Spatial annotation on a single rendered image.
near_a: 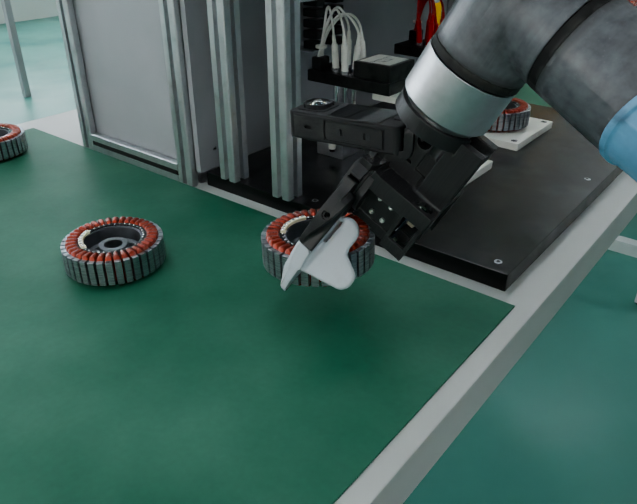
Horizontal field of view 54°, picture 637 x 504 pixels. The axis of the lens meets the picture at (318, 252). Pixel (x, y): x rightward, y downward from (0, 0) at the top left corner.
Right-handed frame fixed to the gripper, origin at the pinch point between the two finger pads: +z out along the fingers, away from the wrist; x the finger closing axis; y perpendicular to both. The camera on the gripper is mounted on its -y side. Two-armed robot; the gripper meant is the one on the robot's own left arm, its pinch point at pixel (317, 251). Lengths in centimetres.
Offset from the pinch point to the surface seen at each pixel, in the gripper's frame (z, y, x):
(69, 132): 39, -57, 22
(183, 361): 8.0, -1.4, -14.6
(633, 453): 54, 70, 81
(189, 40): 2.8, -34.4, 16.8
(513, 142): 1, 5, 51
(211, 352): 7.3, -0.3, -12.3
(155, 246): 11.8, -14.8, -4.5
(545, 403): 64, 51, 87
